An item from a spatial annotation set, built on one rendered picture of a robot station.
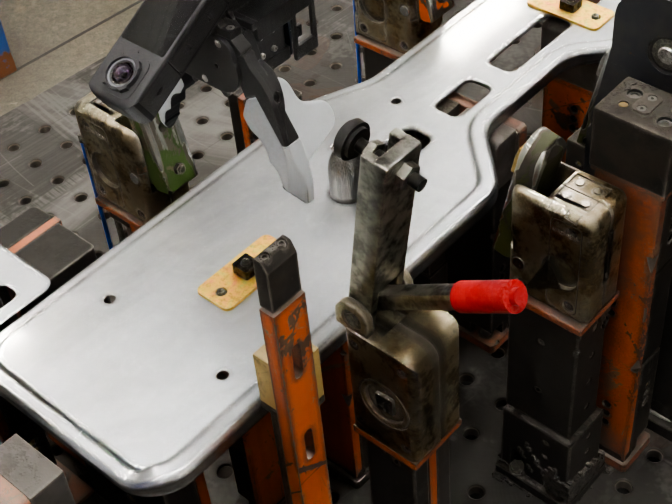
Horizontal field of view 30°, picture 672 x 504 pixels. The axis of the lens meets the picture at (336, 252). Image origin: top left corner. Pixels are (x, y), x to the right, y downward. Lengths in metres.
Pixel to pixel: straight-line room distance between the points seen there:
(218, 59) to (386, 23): 0.50
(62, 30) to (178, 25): 2.38
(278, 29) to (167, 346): 0.26
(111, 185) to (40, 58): 1.94
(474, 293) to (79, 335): 0.35
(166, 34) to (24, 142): 0.89
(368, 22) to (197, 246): 0.41
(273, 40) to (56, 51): 2.26
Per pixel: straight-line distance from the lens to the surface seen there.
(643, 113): 0.98
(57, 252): 1.12
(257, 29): 0.86
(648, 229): 1.03
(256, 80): 0.85
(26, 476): 0.68
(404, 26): 1.33
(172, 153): 1.13
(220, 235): 1.06
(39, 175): 1.65
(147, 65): 0.83
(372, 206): 0.81
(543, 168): 0.97
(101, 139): 1.16
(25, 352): 1.01
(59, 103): 1.76
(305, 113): 0.90
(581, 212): 0.97
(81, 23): 3.22
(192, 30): 0.83
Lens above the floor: 1.72
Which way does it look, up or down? 44 degrees down
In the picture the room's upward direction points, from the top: 6 degrees counter-clockwise
